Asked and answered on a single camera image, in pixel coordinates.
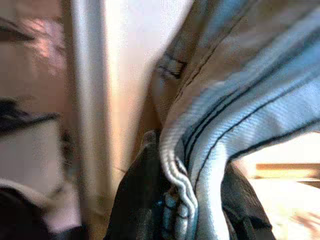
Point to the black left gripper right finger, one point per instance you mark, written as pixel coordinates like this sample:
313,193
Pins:
242,207

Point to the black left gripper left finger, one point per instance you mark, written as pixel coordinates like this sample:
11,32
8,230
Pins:
140,200

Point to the light blue denim jeans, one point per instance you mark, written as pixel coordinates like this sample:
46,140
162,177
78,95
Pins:
225,105

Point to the dark round object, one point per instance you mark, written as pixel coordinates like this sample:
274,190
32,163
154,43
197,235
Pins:
17,215

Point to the white vertical post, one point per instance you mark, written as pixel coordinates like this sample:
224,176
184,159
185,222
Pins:
97,100

